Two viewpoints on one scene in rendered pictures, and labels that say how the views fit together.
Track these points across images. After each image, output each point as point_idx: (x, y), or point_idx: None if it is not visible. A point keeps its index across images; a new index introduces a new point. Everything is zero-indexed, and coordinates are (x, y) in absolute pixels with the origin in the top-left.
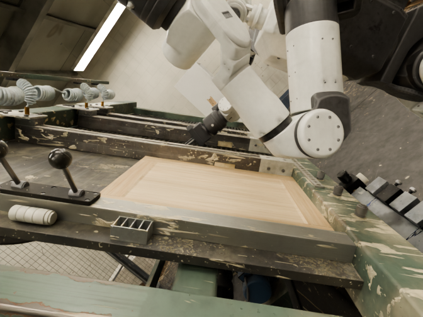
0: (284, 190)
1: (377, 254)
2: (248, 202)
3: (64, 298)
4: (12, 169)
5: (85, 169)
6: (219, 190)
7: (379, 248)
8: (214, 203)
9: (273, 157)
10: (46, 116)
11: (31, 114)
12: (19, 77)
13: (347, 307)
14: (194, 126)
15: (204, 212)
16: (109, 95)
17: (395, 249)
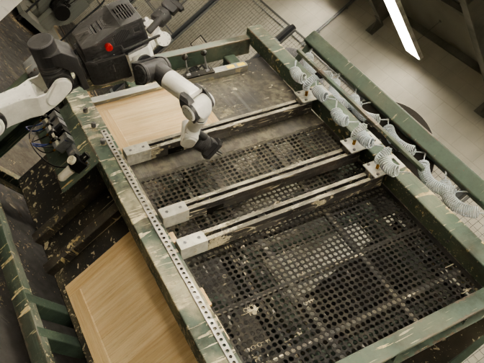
0: (123, 134)
1: (84, 93)
2: (137, 112)
3: None
4: (249, 88)
5: (230, 104)
6: (154, 114)
7: (83, 96)
8: (150, 104)
9: (139, 149)
10: (302, 101)
11: (305, 96)
12: (321, 75)
13: (77, 191)
14: (213, 138)
15: (145, 89)
16: (379, 163)
17: (77, 98)
